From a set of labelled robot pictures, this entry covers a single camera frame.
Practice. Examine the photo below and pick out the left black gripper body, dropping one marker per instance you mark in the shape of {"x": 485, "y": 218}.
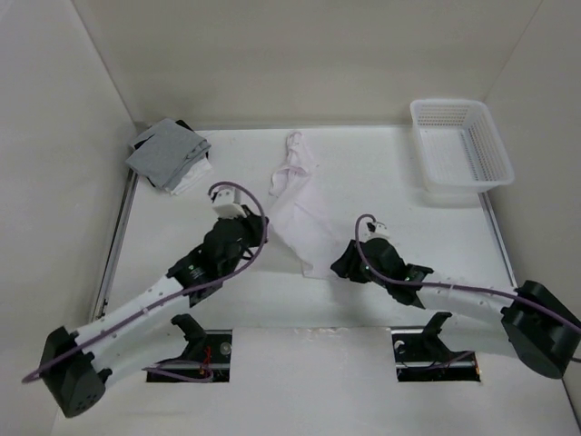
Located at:
{"x": 251, "y": 238}

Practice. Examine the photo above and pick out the white tank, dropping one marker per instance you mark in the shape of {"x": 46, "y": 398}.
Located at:
{"x": 194, "y": 175}
{"x": 300, "y": 215}

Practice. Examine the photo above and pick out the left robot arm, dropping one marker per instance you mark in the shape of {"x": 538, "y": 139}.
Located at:
{"x": 156, "y": 326}

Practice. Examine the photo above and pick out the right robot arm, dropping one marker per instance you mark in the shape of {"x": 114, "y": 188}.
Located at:
{"x": 529, "y": 323}

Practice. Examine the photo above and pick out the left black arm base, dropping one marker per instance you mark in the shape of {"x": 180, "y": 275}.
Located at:
{"x": 205, "y": 357}

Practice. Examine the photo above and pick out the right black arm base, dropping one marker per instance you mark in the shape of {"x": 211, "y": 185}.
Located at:
{"x": 420, "y": 355}

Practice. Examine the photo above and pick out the folded white tank top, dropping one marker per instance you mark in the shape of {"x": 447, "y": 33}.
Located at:
{"x": 194, "y": 175}

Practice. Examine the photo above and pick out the folded grey tank top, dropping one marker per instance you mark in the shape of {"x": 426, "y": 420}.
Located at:
{"x": 163, "y": 170}

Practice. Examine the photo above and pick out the white plastic basket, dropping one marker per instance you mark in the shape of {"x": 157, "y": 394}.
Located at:
{"x": 459, "y": 147}

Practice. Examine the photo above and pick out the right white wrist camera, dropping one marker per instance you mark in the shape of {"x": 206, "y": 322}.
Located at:
{"x": 376, "y": 230}

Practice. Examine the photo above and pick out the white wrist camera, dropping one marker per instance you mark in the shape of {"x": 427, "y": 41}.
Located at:
{"x": 226, "y": 203}
{"x": 376, "y": 230}

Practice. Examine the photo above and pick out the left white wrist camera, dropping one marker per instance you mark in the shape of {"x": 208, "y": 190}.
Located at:
{"x": 226, "y": 203}

